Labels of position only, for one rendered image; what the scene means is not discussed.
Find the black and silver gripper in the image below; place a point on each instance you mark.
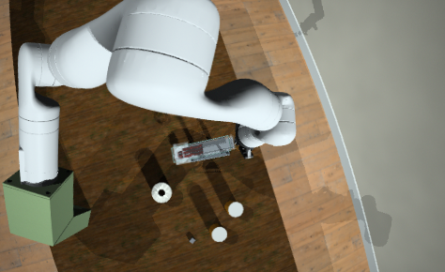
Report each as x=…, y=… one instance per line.
x=247, y=151

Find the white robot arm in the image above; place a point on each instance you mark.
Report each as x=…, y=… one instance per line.
x=161, y=62

